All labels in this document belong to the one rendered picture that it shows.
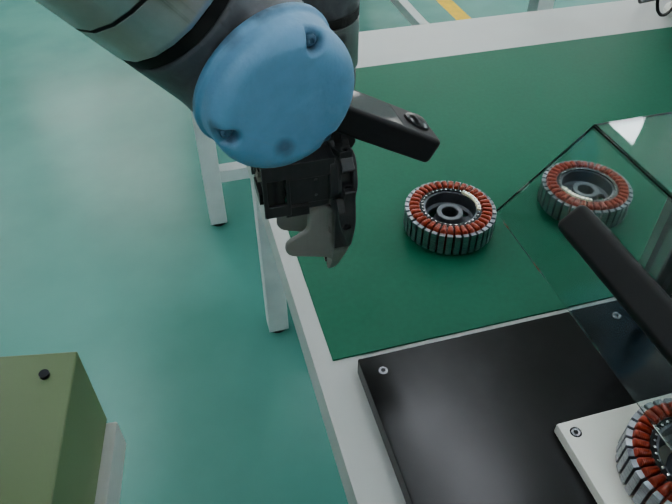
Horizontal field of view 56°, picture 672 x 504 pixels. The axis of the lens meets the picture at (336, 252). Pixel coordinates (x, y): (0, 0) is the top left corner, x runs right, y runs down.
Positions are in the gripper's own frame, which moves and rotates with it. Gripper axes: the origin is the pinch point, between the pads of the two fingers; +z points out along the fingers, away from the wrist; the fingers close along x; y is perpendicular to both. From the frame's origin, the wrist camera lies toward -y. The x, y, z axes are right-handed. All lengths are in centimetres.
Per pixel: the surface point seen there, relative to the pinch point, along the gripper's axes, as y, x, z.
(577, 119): -48, -29, 9
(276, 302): -2, -61, 72
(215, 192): 7, -108, 71
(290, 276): 3.5, -7.2, 9.5
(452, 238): -15.5, -4.9, 6.1
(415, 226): -12.2, -8.3, 6.3
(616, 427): -19.4, 22.2, 6.0
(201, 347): 18, -62, 84
